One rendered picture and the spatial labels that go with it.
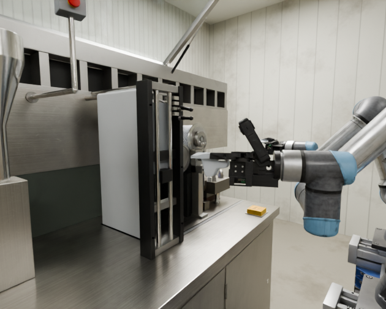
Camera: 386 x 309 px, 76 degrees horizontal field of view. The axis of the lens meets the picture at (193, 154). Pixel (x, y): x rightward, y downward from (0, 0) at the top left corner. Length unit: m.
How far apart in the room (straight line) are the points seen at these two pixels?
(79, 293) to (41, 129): 0.59
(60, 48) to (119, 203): 0.63
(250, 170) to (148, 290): 0.39
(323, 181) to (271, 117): 3.08
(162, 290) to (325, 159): 0.50
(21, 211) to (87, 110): 0.53
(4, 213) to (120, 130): 0.43
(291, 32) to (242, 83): 0.89
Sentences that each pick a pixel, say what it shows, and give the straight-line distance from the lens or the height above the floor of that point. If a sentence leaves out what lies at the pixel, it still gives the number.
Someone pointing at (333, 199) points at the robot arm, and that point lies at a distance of 0.62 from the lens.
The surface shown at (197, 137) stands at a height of 1.26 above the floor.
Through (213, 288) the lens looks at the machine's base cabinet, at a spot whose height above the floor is 0.78.
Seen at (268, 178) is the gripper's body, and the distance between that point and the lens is 0.60.
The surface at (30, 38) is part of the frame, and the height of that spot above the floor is 1.61.
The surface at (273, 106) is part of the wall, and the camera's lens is 3.65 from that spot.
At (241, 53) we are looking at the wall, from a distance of 4.00.
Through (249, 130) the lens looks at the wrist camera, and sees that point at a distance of 0.59.
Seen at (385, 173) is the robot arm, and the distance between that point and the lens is 1.44.
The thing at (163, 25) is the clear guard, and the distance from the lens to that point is 1.35.
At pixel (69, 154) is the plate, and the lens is 1.11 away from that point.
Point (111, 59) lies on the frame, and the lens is 1.26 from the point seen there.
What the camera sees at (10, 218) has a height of 1.08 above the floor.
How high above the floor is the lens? 1.31
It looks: 7 degrees down
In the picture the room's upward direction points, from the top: straight up
